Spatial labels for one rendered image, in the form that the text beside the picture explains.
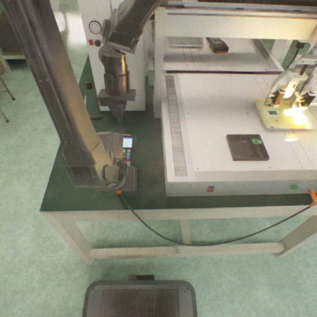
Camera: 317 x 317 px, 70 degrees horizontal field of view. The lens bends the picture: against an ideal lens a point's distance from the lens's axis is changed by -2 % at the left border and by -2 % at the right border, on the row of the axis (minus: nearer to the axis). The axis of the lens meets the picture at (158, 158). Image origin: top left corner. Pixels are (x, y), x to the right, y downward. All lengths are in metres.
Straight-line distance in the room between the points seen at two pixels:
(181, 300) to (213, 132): 0.78
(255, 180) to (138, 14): 0.59
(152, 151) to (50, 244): 1.00
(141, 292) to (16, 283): 0.78
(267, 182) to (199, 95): 0.49
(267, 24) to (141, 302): 1.23
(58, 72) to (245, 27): 0.70
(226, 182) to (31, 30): 0.65
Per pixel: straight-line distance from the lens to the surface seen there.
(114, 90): 0.64
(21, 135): 2.36
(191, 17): 0.89
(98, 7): 0.93
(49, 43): 0.40
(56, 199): 0.90
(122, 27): 0.58
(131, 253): 1.39
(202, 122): 0.95
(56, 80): 0.40
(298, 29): 1.03
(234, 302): 1.56
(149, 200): 0.83
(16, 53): 3.20
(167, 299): 1.23
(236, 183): 0.81
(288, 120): 1.03
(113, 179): 0.48
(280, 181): 0.87
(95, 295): 1.26
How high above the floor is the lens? 1.48
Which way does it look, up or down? 52 degrees down
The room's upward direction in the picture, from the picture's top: 3 degrees clockwise
